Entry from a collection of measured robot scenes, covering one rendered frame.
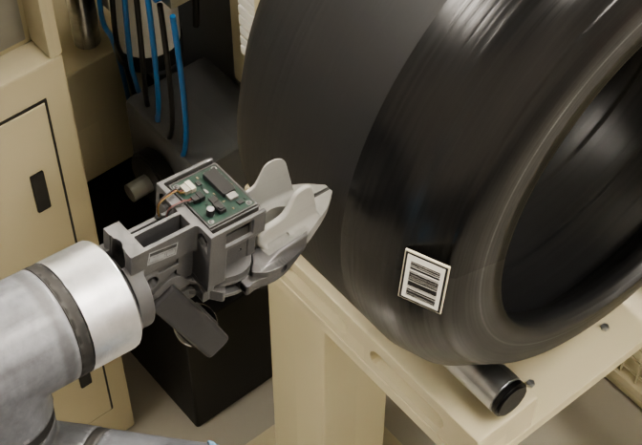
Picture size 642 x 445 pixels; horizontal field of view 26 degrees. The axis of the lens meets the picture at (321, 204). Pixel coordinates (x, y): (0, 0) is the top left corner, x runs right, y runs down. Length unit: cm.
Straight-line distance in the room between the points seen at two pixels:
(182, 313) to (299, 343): 91
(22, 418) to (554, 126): 46
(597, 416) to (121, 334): 160
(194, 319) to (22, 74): 73
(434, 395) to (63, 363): 58
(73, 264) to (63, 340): 6
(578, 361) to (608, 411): 94
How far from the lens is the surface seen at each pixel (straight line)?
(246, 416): 248
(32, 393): 100
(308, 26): 115
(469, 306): 121
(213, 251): 104
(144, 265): 103
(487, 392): 144
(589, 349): 162
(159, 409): 251
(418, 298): 117
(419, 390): 150
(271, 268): 109
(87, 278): 101
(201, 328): 112
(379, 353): 153
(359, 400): 213
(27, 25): 180
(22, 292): 100
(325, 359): 196
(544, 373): 159
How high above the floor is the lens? 212
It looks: 50 degrees down
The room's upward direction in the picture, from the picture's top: straight up
